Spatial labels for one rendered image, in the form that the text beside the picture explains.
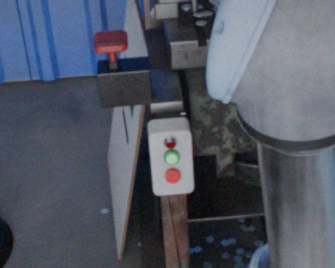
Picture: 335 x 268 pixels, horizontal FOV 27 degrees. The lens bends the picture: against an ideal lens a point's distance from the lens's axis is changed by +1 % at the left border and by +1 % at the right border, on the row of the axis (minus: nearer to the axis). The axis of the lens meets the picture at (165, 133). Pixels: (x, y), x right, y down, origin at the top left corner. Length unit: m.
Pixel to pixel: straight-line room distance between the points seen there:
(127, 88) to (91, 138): 1.16
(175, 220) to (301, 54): 0.89
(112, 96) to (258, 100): 0.73
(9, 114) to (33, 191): 0.51
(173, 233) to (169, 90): 0.29
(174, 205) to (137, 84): 0.26
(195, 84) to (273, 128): 0.75
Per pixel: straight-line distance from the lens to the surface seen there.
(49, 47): 2.74
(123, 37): 1.26
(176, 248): 1.44
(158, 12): 1.47
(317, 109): 0.57
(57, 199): 2.17
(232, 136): 1.37
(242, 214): 1.54
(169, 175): 1.26
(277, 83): 0.56
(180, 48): 1.37
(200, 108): 1.33
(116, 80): 1.27
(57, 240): 2.01
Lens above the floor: 1.27
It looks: 32 degrees down
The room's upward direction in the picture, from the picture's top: 4 degrees counter-clockwise
